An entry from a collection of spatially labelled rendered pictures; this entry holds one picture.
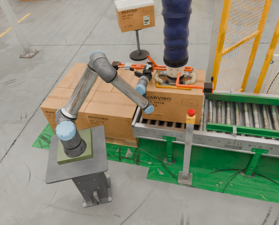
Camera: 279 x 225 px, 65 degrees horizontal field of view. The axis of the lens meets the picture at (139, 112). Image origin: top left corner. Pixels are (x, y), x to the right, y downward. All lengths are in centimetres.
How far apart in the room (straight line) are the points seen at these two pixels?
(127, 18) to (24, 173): 278
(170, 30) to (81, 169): 131
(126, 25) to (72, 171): 278
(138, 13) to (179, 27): 219
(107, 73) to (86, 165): 79
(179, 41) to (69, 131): 112
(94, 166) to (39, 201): 111
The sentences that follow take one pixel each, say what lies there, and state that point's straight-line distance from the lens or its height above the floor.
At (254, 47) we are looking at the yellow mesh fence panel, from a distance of 319.
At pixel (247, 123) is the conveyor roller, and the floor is 55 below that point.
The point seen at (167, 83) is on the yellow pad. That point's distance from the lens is 213.
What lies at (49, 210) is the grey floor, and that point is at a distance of 273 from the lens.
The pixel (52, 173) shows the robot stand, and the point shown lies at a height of 75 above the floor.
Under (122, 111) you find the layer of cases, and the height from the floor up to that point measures 54.
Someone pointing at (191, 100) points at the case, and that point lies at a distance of 211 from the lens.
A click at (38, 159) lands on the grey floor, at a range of 316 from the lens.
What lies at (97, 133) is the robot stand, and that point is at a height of 75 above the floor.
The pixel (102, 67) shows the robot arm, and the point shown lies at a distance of 154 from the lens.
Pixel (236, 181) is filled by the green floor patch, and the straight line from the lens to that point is 268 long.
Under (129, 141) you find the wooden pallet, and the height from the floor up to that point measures 10.
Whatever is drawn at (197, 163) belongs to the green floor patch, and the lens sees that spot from 271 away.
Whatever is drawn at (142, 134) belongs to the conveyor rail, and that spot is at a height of 47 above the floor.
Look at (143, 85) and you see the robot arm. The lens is 190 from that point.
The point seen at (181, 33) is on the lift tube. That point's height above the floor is 147.
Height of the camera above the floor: 228
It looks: 44 degrees down
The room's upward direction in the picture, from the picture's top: 8 degrees counter-clockwise
